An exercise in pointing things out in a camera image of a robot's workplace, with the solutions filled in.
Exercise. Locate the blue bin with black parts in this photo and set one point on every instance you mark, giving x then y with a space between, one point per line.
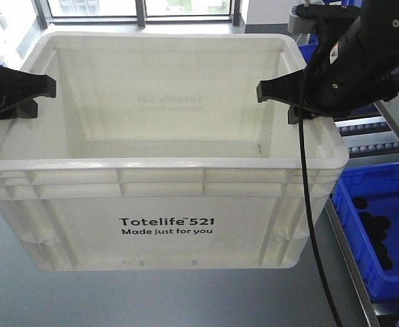
366 201

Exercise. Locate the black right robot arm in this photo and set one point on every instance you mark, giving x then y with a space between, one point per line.
377 18

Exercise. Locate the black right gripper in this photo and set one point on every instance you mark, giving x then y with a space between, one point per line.
348 74

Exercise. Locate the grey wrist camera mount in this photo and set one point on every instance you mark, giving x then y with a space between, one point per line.
299 25

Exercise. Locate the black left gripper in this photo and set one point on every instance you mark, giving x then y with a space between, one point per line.
17 87

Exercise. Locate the white Totelife plastic bin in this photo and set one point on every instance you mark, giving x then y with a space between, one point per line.
155 154

